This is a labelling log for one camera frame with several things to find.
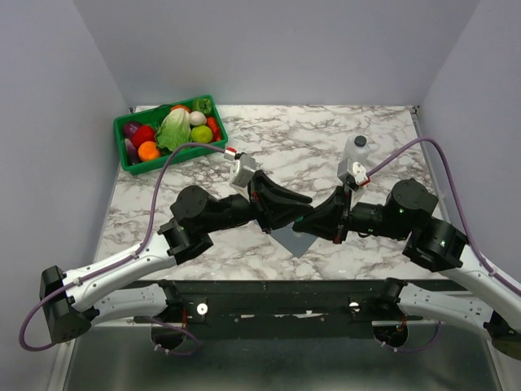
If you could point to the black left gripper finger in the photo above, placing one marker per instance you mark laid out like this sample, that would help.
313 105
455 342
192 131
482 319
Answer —
266 191
275 216

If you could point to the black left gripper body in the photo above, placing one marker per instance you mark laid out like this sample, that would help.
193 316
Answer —
258 206

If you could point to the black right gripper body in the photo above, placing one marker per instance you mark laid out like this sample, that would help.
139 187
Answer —
345 215

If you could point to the green white glue stick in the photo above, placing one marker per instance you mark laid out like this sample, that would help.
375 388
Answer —
296 227

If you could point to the grey envelope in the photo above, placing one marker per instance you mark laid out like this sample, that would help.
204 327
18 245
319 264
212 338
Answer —
294 242

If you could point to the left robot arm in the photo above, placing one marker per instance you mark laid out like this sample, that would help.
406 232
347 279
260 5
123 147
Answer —
74 300

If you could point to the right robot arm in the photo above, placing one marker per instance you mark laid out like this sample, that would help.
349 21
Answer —
433 244

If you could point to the white plastic bottle black cap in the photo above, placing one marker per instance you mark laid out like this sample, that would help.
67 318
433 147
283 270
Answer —
357 149

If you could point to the green apple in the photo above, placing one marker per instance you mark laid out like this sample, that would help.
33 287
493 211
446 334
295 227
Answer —
201 134

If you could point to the orange carrot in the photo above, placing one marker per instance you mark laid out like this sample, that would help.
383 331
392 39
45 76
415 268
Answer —
213 125

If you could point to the white mushroom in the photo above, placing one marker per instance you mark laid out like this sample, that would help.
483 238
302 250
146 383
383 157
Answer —
197 118

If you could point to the green bell pepper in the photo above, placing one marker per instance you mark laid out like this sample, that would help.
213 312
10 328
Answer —
203 105

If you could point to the green lettuce leaf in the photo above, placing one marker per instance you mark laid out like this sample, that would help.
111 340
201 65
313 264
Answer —
173 131

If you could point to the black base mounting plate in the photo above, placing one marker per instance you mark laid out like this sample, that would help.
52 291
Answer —
222 310

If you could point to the orange fruit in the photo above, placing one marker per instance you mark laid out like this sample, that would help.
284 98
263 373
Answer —
148 151

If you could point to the red tomato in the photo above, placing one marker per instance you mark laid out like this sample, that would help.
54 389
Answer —
145 133

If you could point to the purple eggplant slice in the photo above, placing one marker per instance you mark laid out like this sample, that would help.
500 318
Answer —
131 152

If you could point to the purple onion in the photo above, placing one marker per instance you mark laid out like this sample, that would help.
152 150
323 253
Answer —
130 128

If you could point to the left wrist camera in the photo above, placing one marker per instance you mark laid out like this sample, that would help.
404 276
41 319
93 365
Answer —
242 171

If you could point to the aluminium frame rail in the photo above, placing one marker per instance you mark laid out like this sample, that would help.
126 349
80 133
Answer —
106 358

